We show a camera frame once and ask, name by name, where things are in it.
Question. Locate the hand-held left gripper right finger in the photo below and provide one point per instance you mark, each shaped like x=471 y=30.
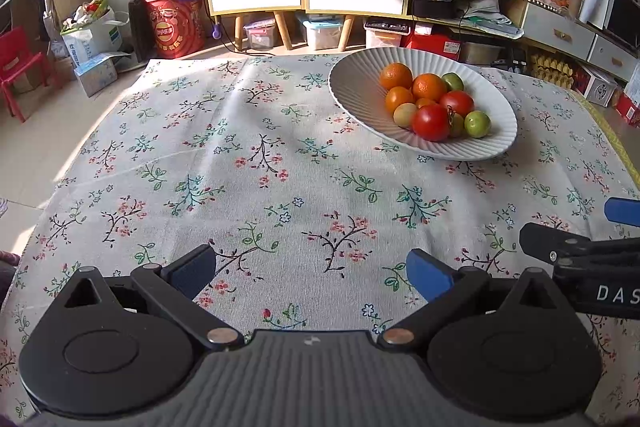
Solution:
x=427 y=274

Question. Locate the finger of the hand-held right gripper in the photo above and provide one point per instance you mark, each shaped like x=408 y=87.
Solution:
x=625 y=212
x=565 y=244

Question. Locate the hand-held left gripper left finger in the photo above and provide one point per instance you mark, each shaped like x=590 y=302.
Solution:
x=192 y=269

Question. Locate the red tomato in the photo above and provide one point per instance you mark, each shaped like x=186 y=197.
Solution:
x=431 y=122
x=459 y=103

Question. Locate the yellow-green plum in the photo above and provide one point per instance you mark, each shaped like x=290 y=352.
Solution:
x=404 y=115

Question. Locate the orange mandarin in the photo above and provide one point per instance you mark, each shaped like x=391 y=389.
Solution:
x=398 y=99
x=396 y=76

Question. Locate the orange tomato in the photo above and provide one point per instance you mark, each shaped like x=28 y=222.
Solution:
x=430 y=87

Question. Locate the white ribbed plate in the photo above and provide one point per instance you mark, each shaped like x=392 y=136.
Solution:
x=360 y=77

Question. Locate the floral tablecloth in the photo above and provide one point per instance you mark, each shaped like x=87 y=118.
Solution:
x=250 y=207

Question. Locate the red and white carton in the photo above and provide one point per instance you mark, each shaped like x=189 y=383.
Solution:
x=597 y=87

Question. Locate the yellow egg carton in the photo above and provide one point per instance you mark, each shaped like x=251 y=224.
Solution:
x=550 y=69

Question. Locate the long white drawer cabinet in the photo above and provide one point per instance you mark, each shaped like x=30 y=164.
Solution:
x=565 y=29

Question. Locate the black microwave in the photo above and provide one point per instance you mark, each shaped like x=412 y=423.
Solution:
x=625 y=19

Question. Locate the tissue box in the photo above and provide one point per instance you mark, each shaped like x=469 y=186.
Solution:
x=97 y=74

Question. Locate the red box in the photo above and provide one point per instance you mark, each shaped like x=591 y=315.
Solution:
x=435 y=44

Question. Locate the red round drum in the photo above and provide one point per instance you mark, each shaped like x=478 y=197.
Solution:
x=175 y=29

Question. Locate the clear storage box black lid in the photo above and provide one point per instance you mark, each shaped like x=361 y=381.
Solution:
x=385 y=36

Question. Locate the white bag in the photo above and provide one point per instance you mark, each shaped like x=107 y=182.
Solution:
x=92 y=39

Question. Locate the black heater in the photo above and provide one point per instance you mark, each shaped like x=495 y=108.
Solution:
x=137 y=22

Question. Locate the clear storage box blue lid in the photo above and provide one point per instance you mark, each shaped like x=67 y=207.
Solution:
x=321 y=34

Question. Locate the red plastic chair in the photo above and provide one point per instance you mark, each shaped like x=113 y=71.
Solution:
x=22 y=62

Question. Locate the black bag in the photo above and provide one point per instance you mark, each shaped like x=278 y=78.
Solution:
x=432 y=4

